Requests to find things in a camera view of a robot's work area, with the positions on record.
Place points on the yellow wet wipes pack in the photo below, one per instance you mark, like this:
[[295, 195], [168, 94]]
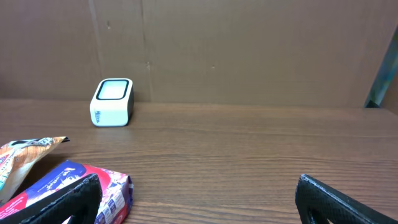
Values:
[[17, 159]]

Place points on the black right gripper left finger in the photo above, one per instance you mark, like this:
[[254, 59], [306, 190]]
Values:
[[78, 203]]

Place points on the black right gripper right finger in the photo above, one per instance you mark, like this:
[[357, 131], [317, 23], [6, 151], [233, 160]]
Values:
[[319, 203]]

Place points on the red purple pad package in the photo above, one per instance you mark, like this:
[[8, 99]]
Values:
[[117, 191]]

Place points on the white barcode scanner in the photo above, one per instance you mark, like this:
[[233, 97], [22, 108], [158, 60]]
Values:
[[112, 104]]

